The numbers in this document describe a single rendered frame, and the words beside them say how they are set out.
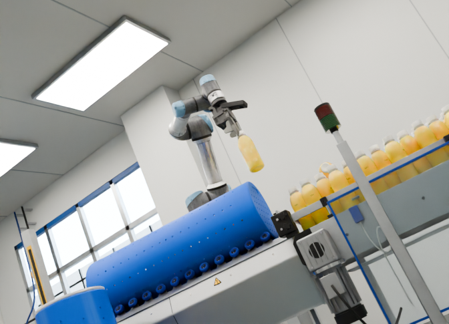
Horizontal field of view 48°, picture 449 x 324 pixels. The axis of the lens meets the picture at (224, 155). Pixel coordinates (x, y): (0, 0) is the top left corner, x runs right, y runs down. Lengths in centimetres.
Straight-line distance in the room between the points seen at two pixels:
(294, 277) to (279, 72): 347
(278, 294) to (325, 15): 366
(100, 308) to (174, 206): 337
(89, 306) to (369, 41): 381
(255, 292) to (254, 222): 28
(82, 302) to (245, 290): 64
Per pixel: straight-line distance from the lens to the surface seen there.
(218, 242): 217
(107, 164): 640
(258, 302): 214
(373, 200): 180
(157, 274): 229
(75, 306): 204
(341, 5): 529
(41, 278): 317
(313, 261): 183
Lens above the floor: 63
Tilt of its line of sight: 19 degrees up
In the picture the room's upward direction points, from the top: 24 degrees counter-clockwise
